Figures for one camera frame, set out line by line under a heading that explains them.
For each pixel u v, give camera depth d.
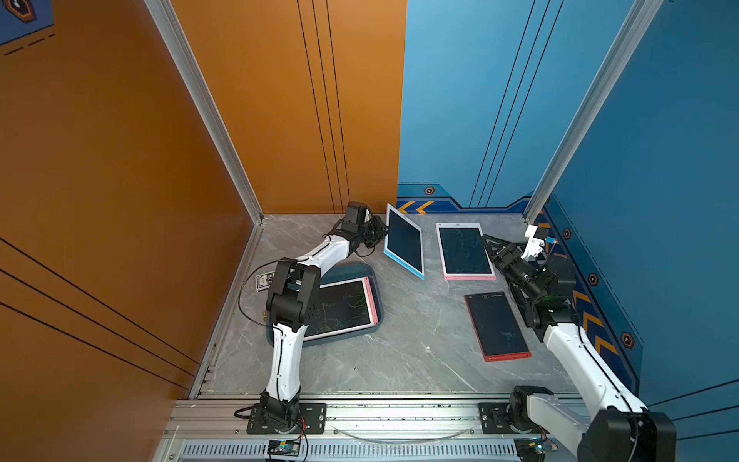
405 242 1.11
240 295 0.99
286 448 0.71
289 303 0.58
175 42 0.74
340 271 0.99
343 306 0.92
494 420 0.72
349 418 0.76
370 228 0.87
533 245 0.68
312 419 0.74
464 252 1.09
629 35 0.73
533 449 0.71
